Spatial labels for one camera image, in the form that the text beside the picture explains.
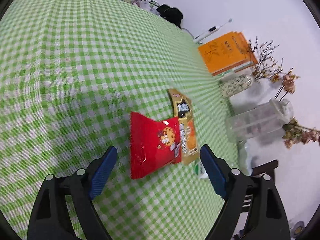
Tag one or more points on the gold brown snack packet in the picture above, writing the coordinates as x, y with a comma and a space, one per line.
188, 140

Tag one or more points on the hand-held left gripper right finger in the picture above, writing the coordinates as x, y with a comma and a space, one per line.
215, 172

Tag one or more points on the red cookie snack packet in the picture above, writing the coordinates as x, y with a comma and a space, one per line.
152, 145

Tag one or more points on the dark wooden chair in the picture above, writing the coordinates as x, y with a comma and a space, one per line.
265, 166

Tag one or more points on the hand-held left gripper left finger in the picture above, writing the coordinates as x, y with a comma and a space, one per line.
103, 172

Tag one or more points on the white green book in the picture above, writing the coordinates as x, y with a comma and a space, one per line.
235, 70

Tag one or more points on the white green fruit snack bag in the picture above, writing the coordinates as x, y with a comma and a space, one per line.
201, 171

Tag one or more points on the orange book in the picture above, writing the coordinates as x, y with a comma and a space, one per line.
225, 52

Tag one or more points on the black bag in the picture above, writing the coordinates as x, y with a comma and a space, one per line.
171, 15

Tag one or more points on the white electric toothbrush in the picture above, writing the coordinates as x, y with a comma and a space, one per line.
212, 30

